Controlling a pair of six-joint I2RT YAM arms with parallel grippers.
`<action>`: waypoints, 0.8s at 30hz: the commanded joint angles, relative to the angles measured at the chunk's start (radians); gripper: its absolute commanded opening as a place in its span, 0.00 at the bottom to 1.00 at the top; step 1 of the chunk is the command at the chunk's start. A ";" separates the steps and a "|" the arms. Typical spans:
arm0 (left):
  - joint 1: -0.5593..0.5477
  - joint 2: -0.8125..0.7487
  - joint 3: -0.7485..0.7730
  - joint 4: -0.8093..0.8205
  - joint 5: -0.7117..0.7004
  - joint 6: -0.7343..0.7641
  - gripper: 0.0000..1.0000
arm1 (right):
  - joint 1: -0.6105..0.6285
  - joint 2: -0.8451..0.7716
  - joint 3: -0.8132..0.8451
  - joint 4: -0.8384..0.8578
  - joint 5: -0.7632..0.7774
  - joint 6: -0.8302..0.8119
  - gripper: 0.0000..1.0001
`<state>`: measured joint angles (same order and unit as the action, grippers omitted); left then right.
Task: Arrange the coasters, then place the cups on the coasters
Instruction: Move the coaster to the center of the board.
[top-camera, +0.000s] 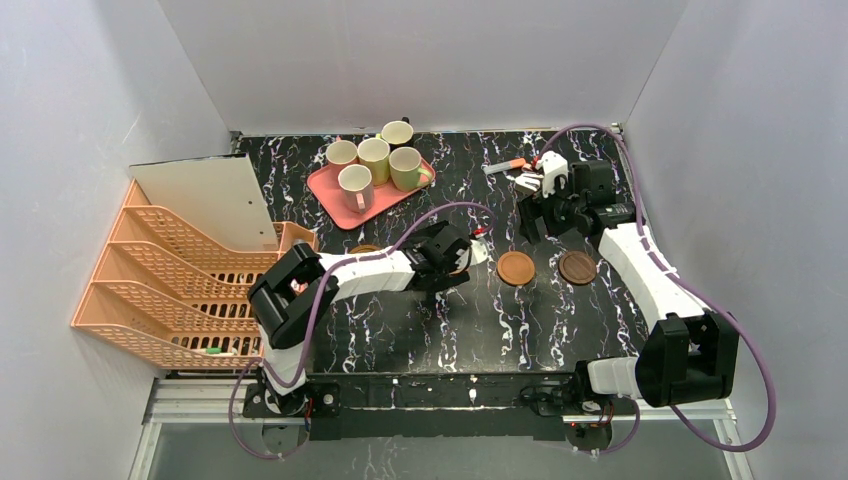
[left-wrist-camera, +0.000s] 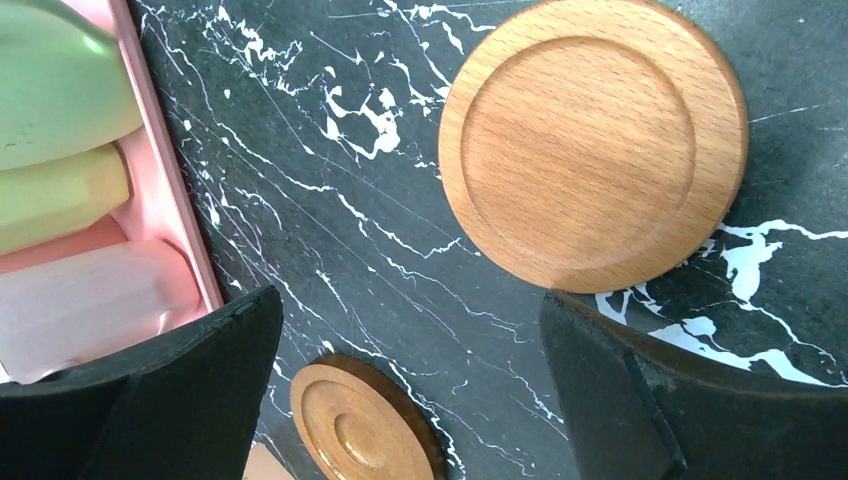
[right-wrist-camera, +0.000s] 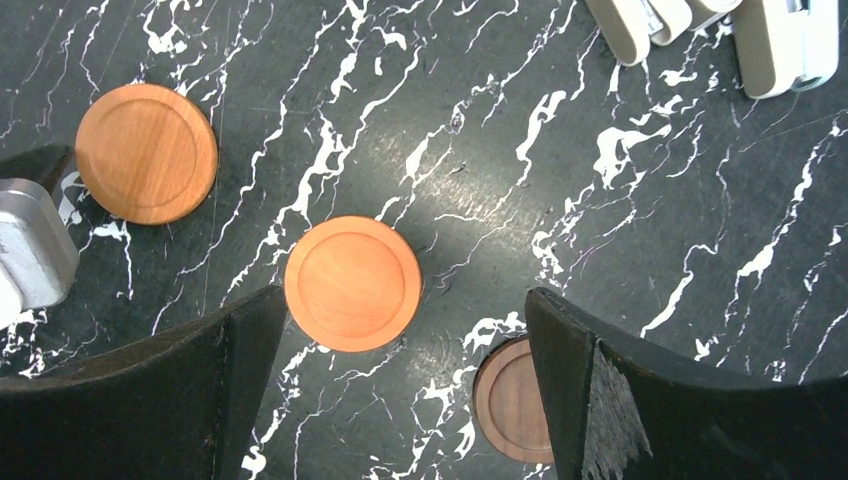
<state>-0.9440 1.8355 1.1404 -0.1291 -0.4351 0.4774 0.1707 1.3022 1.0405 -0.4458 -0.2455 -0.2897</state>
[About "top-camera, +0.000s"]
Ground black mug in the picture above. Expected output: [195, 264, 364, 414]
[379, 117, 415, 150]

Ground pink mug large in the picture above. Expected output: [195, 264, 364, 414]
[337, 164, 374, 214]

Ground green mug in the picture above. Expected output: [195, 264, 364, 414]
[389, 147, 434, 192]

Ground orange desk organiser box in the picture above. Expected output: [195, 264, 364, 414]
[274, 221, 319, 256]

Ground orange file rack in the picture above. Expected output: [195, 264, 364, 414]
[71, 183, 278, 371]

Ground yellow-green mug centre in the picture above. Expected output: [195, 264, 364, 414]
[357, 137, 391, 186]

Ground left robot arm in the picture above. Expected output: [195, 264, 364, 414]
[248, 221, 489, 415]

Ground purple cable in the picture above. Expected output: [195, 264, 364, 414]
[535, 123, 778, 455]
[227, 201, 498, 462]

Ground pink serving tray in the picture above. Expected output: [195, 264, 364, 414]
[307, 159, 435, 230]

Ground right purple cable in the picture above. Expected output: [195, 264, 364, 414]
[535, 123, 778, 455]

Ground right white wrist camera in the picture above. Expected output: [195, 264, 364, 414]
[534, 151, 569, 198]

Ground pink mug near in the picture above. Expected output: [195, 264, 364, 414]
[325, 139, 358, 168]

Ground orange white marker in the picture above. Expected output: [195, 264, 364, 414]
[482, 158, 527, 175]

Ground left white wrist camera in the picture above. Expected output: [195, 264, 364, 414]
[469, 238, 491, 266]

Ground dark brown wooden coaster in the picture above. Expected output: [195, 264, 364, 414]
[558, 251, 597, 286]

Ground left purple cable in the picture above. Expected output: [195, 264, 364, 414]
[227, 201, 498, 462]

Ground light wooden coaster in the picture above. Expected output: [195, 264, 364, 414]
[496, 251, 536, 286]

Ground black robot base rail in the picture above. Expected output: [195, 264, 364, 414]
[142, 370, 737, 465]

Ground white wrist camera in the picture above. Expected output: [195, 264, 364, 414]
[469, 238, 491, 266]
[534, 151, 569, 198]

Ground brown grooved wooden coaster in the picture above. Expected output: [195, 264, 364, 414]
[349, 244, 381, 255]

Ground white board sheet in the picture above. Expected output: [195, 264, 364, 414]
[129, 153, 277, 252]

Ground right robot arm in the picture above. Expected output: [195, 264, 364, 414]
[515, 152, 739, 407]

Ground plain brown coaster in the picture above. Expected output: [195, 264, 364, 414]
[451, 248, 473, 276]

